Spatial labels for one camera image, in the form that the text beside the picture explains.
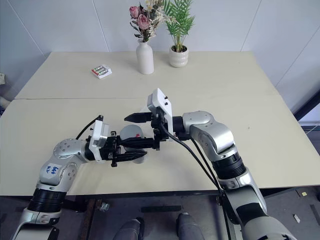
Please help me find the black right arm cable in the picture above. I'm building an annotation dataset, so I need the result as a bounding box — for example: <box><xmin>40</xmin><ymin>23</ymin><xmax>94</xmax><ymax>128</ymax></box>
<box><xmin>191</xmin><ymin>138</ymin><xmax>234</xmax><ymax>240</ymax></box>
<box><xmin>158</xmin><ymin>121</ymin><xmax>226</xmax><ymax>198</ymax></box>

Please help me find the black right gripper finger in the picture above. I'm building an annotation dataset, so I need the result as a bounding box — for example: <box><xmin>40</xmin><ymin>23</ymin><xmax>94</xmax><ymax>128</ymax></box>
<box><xmin>123</xmin><ymin>112</ymin><xmax>153</xmax><ymax>124</ymax></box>
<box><xmin>129</xmin><ymin>137</ymin><xmax>155</xmax><ymax>149</ymax></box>

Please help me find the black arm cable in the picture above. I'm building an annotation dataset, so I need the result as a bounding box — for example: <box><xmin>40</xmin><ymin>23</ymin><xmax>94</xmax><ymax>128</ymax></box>
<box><xmin>158</xmin><ymin>121</ymin><xmax>226</xmax><ymax>198</ymax></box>
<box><xmin>191</xmin><ymin>138</ymin><xmax>234</xmax><ymax>240</ymax></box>
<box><xmin>75</xmin><ymin>114</ymin><xmax>104</xmax><ymax>141</ymax></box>

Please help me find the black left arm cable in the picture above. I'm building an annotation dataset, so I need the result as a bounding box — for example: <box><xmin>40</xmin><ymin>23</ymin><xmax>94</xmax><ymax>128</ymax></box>
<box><xmin>75</xmin><ymin>114</ymin><xmax>104</xmax><ymax>141</ymax></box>

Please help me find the grey jar lid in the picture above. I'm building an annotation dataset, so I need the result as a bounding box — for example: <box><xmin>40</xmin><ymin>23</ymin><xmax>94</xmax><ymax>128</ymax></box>
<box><xmin>119</xmin><ymin>124</ymin><xmax>144</xmax><ymax>142</ymax></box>

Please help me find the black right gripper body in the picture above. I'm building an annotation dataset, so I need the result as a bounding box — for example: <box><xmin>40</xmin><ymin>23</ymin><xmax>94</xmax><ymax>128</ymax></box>
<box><xmin>150</xmin><ymin>106</ymin><xmax>170</xmax><ymax>152</ymax></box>

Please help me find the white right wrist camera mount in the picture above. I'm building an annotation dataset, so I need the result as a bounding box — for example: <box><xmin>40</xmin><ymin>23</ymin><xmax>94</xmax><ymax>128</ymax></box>
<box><xmin>139</xmin><ymin>87</ymin><xmax>174</xmax><ymax>144</ymax></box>

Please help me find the dried pink flower bouquet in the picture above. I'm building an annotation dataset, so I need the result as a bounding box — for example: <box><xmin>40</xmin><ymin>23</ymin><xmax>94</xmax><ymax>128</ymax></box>
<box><xmin>128</xmin><ymin>0</ymin><xmax>166</xmax><ymax>44</ymax></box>

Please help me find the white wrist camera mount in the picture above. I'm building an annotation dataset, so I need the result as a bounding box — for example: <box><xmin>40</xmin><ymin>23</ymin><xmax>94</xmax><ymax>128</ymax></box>
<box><xmin>88</xmin><ymin>119</ymin><xmax>111</xmax><ymax>163</ymax></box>
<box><xmin>139</xmin><ymin>87</ymin><xmax>174</xmax><ymax>144</ymax></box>

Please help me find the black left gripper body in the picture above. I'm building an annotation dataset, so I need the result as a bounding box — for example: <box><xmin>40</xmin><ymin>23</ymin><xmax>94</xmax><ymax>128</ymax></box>
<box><xmin>100</xmin><ymin>130</ymin><xmax>123</xmax><ymax>168</ymax></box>

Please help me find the green fern plant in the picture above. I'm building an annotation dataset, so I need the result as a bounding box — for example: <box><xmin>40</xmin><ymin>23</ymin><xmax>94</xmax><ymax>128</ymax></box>
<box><xmin>161</xmin><ymin>0</ymin><xmax>196</xmax><ymax>53</ymax></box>

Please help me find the white battery box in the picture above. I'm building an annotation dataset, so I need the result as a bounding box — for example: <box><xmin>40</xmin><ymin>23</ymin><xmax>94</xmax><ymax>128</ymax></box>
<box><xmin>90</xmin><ymin>64</ymin><xmax>113</xmax><ymax>80</ymax></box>

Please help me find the white ceramic vase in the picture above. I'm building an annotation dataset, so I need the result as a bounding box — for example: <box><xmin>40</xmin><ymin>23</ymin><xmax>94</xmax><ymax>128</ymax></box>
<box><xmin>135</xmin><ymin>41</ymin><xmax>155</xmax><ymax>75</ymax></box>

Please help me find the dark metal frame post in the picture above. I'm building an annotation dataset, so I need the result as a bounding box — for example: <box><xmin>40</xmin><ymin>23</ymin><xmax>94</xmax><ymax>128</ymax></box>
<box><xmin>292</xmin><ymin>85</ymin><xmax>320</xmax><ymax>124</ymax></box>

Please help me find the white ribbed plant pot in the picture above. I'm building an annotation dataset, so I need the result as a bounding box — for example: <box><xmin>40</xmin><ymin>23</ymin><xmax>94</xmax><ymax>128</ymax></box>
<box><xmin>168</xmin><ymin>44</ymin><xmax>189</xmax><ymax>69</ymax></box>

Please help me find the dark grey rounded shape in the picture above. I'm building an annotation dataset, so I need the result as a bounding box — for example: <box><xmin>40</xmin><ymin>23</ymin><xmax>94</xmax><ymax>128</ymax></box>
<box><xmin>115</xmin><ymin>216</ymin><xmax>146</xmax><ymax>240</ymax></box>
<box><xmin>175</xmin><ymin>212</ymin><xmax>201</xmax><ymax>240</ymax></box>

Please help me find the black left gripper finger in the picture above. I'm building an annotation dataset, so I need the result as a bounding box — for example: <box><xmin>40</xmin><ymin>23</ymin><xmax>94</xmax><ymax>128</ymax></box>
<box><xmin>115</xmin><ymin>150</ymin><xmax>148</xmax><ymax>162</ymax></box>
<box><xmin>115</xmin><ymin>138</ymin><xmax>135</xmax><ymax>151</ymax></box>

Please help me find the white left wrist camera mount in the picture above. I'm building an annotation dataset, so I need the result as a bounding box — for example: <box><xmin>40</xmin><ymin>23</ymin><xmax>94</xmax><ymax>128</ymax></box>
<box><xmin>88</xmin><ymin>119</ymin><xmax>111</xmax><ymax>163</ymax></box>

